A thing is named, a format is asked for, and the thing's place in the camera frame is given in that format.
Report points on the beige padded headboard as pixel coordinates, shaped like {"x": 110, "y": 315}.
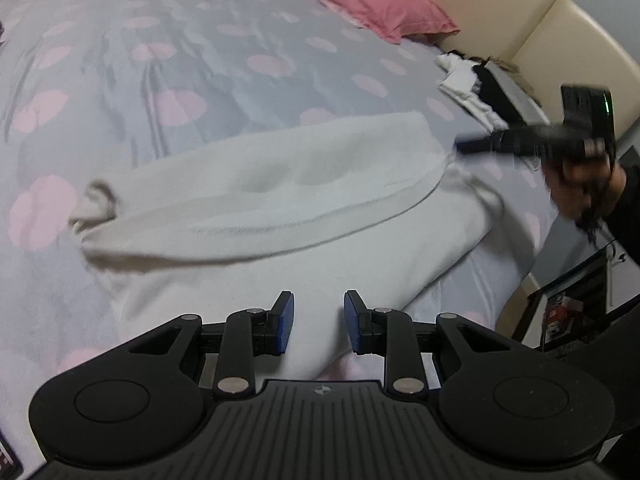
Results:
{"x": 540, "y": 15}

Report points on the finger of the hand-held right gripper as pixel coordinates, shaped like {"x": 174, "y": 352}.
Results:
{"x": 480, "y": 145}

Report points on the dark side furniture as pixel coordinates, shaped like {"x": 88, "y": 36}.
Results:
{"x": 575, "y": 310}

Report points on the white folded garment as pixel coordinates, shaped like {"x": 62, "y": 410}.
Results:
{"x": 462, "y": 82}

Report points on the smartphone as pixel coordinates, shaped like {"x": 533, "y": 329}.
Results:
{"x": 7, "y": 455}

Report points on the black folded garment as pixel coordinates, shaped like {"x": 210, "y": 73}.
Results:
{"x": 492, "y": 92}

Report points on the grey folded garment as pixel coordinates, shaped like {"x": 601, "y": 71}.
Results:
{"x": 517, "y": 90}

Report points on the person's right forearm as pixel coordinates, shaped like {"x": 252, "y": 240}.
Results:
{"x": 631, "y": 200}

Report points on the bed with pink dotted sheet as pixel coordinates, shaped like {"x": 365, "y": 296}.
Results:
{"x": 175, "y": 50}

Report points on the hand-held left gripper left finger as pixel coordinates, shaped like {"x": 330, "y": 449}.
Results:
{"x": 285, "y": 324}

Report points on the white sweater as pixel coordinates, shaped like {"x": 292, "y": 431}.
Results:
{"x": 300, "y": 185}

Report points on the person's right hand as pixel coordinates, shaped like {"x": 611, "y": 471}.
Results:
{"x": 585, "y": 190}

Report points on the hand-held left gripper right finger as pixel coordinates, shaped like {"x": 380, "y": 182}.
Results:
{"x": 352, "y": 324}

